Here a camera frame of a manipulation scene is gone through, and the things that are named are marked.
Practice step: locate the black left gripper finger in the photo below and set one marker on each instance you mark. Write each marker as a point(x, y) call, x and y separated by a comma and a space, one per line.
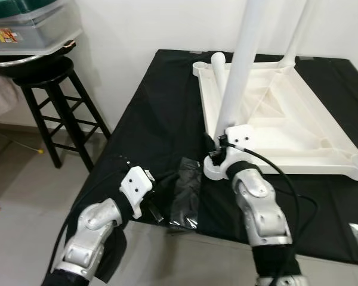
point(164, 180)

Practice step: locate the white plastic table top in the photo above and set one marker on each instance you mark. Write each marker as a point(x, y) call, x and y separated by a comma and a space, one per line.
point(286, 125)

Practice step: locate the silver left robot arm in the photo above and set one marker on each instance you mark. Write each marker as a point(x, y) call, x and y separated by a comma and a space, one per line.
point(89, 232)

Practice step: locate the black tablecloth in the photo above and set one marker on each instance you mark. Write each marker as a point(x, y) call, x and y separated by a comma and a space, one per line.
point(155, 119)

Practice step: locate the grey tape piece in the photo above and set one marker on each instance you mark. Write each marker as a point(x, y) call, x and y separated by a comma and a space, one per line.
point(197, 51)
point(306, 58)

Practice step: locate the black stool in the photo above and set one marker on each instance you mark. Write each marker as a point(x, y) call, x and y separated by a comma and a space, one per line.
point(45, 74)

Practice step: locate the beige striped table cloth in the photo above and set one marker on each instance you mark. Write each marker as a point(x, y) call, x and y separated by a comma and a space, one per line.
point(0, 101)

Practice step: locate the clear plastic storage box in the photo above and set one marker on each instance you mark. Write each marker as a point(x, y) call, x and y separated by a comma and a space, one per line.
point(36, 30)

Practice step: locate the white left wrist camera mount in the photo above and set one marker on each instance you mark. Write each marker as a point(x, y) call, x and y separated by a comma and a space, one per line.
point(135, 185)

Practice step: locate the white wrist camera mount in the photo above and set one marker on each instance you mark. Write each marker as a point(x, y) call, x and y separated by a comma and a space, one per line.
point(135, 185)
point(238, 136)

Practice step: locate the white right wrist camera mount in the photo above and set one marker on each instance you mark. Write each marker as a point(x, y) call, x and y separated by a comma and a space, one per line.
point(238, 136)

